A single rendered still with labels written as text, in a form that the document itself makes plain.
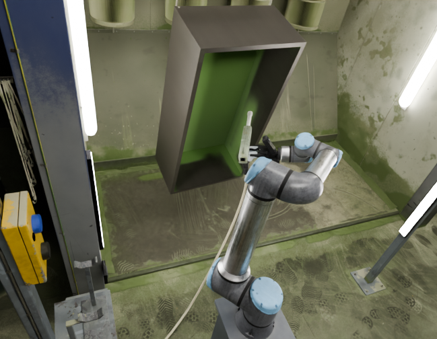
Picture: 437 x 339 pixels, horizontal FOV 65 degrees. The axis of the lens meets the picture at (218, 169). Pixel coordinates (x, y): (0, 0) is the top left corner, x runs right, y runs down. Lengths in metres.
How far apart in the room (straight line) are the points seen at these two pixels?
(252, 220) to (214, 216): 1.61
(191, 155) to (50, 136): 1.50
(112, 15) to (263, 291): 2.16
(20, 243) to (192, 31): 1.17
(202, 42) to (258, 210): 0.81
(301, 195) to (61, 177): 0.95
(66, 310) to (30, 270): 0.60
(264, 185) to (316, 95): 2.84
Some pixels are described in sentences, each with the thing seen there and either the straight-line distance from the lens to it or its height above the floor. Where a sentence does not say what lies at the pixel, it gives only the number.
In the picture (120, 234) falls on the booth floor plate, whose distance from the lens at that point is 2.77.
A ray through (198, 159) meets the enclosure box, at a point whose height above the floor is 0.51.
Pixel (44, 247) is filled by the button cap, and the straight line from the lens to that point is 1.09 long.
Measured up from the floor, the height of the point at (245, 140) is 1.15.
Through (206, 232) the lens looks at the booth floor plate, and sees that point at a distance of 2.80.
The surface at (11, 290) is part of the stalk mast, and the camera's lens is 1.21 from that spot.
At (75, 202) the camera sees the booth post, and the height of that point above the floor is 1.04.
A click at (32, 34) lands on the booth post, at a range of 1.23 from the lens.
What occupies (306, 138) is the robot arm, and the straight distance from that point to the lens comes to 1.75.
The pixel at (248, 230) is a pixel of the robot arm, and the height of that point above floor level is 1.21.
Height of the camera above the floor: 2.24
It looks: 41 degrees down
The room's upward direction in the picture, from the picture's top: 11 degrees clockwise
